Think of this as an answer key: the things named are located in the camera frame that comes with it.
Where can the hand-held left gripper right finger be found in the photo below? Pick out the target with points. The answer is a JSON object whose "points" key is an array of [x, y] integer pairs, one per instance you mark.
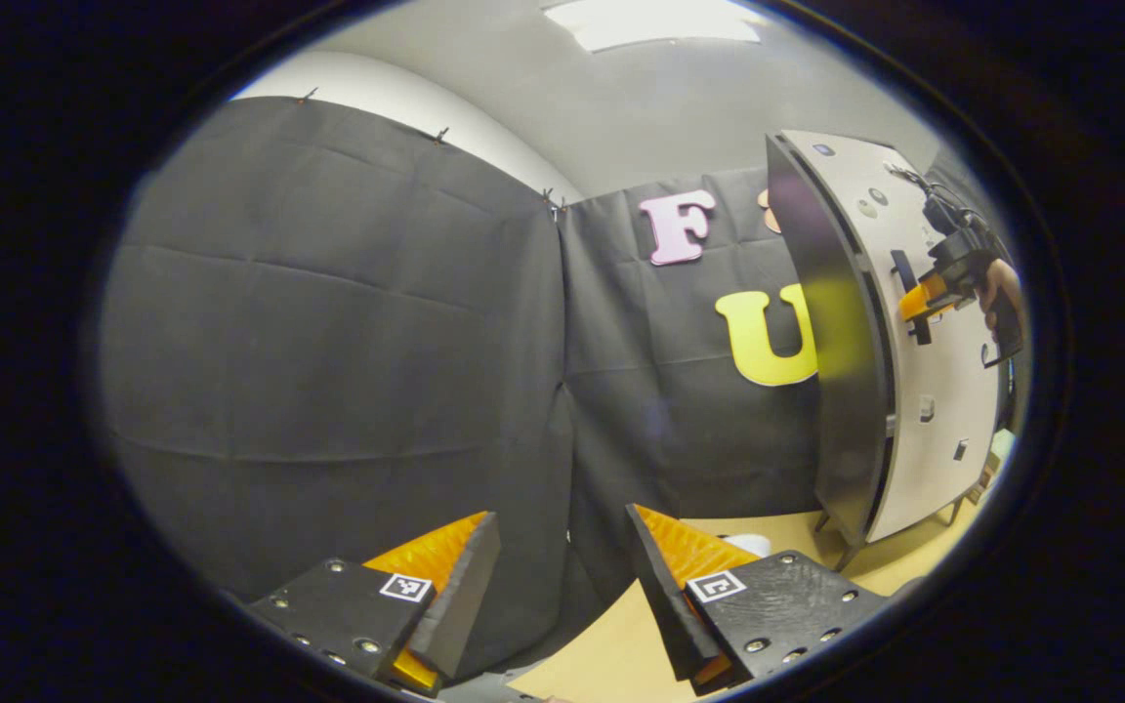
{"points": [[660, 596]]}

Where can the ceiling light panel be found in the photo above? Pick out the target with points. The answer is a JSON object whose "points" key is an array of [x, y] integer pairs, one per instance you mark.
{"points": [[655, 21]]}

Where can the light grey cabinet door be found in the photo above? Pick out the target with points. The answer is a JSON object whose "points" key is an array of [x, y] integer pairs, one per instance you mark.
{"points": [[943, 420]]}

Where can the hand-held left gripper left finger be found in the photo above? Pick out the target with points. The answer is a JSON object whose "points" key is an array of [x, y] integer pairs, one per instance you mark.
{"points": [[455, 596]]}

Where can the white rolled towel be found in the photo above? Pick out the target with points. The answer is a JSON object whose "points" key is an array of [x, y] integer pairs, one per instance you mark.
{"points": [[748, 545]]}

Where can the green book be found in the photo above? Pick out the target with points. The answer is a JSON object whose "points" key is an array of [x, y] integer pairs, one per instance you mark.
{"points": [[1004, 447]]}

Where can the dark grey cabinet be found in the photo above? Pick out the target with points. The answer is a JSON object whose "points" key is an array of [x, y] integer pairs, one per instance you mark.
{"points": [[831, 391]]}

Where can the black backdrop cloth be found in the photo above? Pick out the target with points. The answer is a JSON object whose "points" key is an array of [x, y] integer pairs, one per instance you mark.
{"points": [[328, 342]]}

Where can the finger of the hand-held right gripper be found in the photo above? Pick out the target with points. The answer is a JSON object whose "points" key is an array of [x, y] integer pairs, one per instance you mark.
{"points": [[924, 298]]}

